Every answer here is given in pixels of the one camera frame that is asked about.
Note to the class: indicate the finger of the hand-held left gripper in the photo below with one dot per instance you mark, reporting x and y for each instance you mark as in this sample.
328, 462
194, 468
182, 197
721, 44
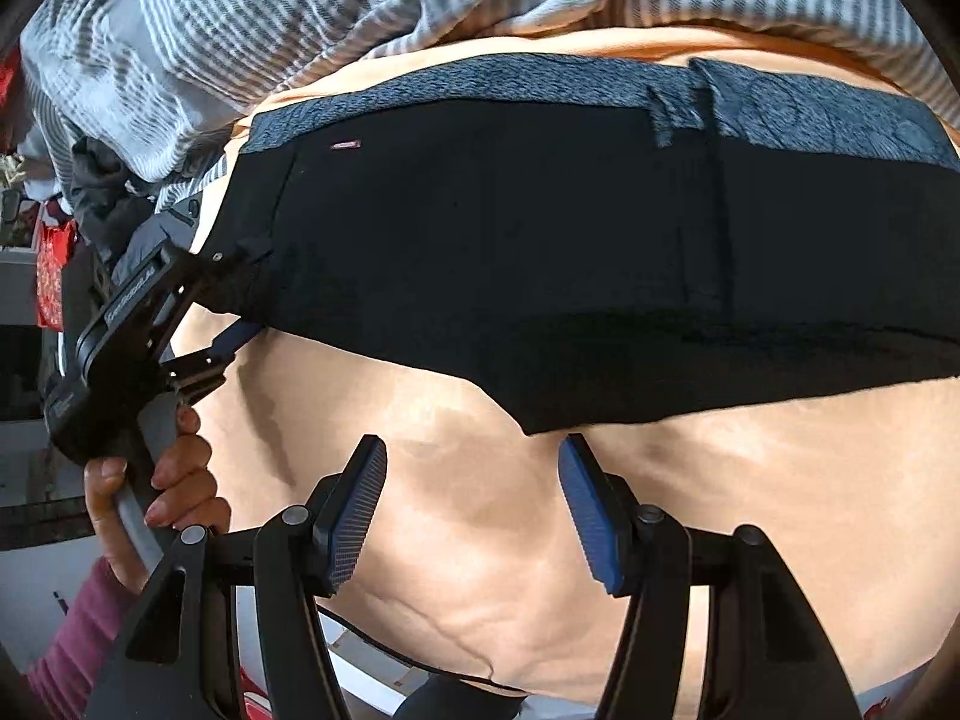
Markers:
225, 277
225, 345

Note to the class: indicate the dark grey clothing pile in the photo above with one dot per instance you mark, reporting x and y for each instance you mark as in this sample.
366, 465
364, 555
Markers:
105, 195

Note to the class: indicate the black pants with blue trim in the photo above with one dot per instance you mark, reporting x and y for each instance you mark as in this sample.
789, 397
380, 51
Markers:
525, 277

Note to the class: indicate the grey striped duvet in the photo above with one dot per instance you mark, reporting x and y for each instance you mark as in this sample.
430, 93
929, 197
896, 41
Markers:
262, 22

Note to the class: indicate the peach bed blanket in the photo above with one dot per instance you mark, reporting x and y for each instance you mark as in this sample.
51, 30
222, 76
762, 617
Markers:
487, 480

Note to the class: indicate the small red embroidered cushion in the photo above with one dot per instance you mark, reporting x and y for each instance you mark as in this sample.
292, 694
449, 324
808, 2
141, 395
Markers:
52, 277

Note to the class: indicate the red cloth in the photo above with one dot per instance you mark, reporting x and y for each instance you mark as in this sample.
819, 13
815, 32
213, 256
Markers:
7, 79

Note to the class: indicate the person's left hand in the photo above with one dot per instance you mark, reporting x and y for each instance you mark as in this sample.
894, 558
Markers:
191, 480

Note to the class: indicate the person's left forearm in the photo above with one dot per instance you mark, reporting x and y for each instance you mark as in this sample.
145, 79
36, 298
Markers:
82, 637

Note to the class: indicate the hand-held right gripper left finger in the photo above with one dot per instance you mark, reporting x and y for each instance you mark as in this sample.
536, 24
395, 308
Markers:
352, 521

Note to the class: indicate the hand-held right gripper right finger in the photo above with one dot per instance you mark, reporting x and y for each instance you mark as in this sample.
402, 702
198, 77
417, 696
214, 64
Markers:
592, 521

